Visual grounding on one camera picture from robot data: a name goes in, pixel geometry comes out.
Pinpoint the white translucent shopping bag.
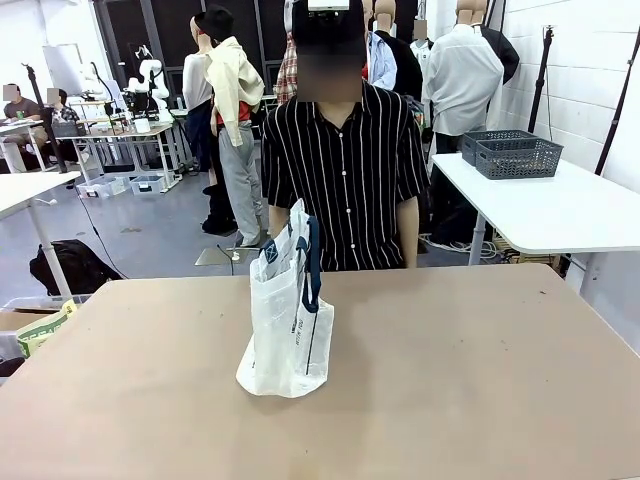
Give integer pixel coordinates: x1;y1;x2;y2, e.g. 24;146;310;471
235;198;335;400

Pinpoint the person's left forearm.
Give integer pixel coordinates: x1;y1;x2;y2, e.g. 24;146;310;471
397;196;421;269

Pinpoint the person's right forearm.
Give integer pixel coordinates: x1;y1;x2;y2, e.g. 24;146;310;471
268;203;293;251

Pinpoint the black white-striped shirt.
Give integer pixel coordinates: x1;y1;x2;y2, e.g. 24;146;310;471
261;79;431;273

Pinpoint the mannequin with cream jacket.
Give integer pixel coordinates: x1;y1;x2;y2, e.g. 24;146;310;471
193;3;267;248

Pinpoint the mannequin with plaid shirt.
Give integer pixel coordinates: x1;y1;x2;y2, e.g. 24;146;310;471
273;0;301;106

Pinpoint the clear floor storage bin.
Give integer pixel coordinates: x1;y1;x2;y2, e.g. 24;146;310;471
76;175;131;199
130;174;167;196

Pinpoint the dark grey empty basket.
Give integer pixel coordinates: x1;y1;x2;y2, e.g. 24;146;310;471
460;129;539;167

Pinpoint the mannequin with blue shirt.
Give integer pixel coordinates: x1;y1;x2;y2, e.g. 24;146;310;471
363;0;399;92

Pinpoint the mannequin with black jacket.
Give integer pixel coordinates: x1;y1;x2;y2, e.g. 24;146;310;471
374;0;425;102

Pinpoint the mannequin with white top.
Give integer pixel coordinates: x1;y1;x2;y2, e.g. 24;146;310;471
181;14;221;236

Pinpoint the black cap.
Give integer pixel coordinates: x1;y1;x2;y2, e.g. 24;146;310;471
291;0;368;58

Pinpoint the dark grey basket with goods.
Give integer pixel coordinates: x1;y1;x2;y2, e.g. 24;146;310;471
474;138;565;181

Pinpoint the mannequin with white shirt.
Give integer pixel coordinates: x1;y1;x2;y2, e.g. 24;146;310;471
421;0;506;154

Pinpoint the wooden top desk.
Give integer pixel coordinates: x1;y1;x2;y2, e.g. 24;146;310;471
71;121;184;194

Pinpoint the large white table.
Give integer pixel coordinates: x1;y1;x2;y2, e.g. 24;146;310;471
430;152;640;267

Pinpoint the black backpack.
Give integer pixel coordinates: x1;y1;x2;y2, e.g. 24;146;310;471
28;239;124;297

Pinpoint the black hanging cloth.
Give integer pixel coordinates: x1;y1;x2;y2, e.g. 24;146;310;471
480;24;522;86

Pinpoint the black light stand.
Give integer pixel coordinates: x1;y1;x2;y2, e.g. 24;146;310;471
527;24;557;134

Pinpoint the seated person in dark top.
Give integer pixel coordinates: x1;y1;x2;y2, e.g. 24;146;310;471
45;87;82;126

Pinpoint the green and white sack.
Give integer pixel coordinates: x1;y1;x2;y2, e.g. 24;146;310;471
16;299;79;359

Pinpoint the small white table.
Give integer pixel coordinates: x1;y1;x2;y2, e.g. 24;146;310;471
0;170;83;301

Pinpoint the black tripod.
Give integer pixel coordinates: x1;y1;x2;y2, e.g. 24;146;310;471
20;62;69;175

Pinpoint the whiteboard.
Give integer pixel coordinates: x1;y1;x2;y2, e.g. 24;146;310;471
41;43;85;97

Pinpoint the cardboard box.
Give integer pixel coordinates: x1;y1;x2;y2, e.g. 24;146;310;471
0;308;52;332

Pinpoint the slanted black pole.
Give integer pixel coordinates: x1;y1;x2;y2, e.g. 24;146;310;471
593;49;640;176

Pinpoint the black floor cable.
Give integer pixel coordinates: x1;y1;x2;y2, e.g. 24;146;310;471
216;243;237;277

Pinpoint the metal mannequin base plate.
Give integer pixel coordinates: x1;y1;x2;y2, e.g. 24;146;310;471
194;246;262;267

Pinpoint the white head-mounted camera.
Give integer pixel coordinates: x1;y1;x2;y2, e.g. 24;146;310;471
307;0;351;25

